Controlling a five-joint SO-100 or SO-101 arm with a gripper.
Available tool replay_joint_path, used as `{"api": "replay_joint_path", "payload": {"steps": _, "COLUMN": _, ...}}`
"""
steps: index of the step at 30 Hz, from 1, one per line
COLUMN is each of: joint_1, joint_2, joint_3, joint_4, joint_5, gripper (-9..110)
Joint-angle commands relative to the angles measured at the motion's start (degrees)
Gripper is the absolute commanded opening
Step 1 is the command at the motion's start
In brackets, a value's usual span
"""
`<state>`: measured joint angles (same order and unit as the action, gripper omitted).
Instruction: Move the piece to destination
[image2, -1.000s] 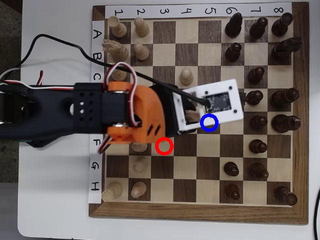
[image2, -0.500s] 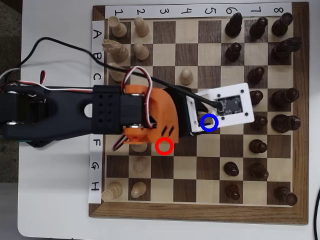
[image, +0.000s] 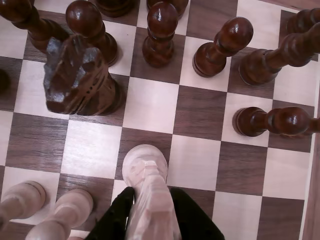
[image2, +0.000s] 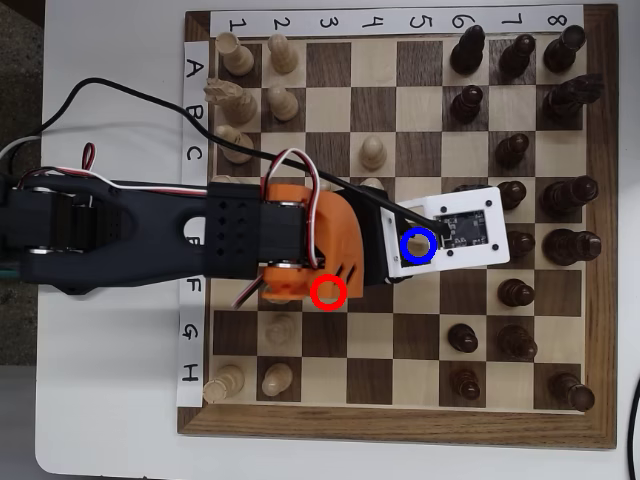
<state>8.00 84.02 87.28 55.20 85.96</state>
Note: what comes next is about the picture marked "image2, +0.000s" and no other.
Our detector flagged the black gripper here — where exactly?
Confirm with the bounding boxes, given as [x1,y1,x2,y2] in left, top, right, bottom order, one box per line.
[332,182,416,289]

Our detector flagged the white pawn being moved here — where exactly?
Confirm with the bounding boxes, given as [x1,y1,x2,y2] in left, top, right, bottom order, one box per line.
[402,232,434,261]

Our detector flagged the dark wooden pawn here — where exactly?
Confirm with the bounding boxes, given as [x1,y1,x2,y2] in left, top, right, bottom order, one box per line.
[505,229,537,264]
[449,84,486,126]
[452,368,482,403]
[499,33,537,79]
[497,278,536,309]
[447,323,480,354]
[498,179,529,211]
[494,132,531,170]

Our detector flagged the light wooden bishop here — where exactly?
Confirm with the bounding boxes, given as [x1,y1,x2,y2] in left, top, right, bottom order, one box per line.
[215,124,256,166]

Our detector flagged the dark wooden bishop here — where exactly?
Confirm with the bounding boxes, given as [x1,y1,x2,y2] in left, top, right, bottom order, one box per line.
[496,323,540,361]
[449,24,487,77]

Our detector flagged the light wooden knight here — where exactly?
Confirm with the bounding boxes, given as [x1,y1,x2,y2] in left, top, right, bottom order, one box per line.
[203,77,259,126]

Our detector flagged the wooden chessboard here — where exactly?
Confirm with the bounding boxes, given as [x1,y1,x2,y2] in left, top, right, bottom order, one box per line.
[176,3,620,451]

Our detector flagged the dark wooden king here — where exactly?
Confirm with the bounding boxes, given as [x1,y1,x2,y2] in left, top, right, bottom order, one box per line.
[542,228,603,268]

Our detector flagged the dark wooden queen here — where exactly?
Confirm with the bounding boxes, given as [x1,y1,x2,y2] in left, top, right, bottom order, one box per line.
[541,174,600,219]

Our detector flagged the light wooden rook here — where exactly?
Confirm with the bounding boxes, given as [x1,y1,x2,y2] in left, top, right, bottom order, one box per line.
[214,32,256,77]
[202,363,246,405]

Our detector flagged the white paper strip with letters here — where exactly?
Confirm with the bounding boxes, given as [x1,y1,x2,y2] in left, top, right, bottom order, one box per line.
[175,39,211,409]

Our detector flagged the white paper strip with numbers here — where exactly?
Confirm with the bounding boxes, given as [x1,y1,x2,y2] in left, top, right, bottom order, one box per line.
[209,4,585,37]

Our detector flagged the dark wooden rook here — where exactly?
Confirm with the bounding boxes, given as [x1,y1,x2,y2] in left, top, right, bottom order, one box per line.
[548,372,597,414]
[542,23,587,75]

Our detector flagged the black camera cable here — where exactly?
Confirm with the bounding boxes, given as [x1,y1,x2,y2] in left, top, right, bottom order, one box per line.
[38,77,451,234]

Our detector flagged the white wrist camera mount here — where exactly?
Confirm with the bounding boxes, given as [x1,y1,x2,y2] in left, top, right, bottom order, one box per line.
[380,185,512,280]

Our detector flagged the red white black servo wire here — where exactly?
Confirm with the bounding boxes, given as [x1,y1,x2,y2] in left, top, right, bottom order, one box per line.
[262,148,324,271]
[19,142,211,196]
[230,277,264,310]

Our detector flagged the white cable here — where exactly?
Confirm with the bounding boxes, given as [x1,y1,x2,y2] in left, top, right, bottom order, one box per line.
[0,133,42,166]

